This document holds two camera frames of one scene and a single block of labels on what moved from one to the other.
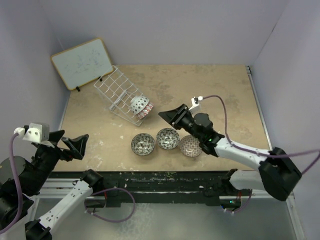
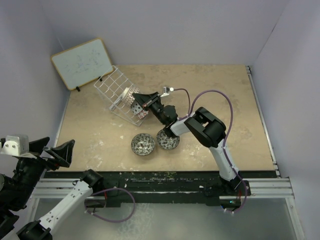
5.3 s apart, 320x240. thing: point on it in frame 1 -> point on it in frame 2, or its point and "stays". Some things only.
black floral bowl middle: x=167 y=138 stays
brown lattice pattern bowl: x=190 y=146 -> x=129 y=98
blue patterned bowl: x=137 y=103 stays
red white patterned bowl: x=146 y=111 stays
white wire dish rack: x=117 y=92 stays
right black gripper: x=173 y=117 -> x=147 y=101
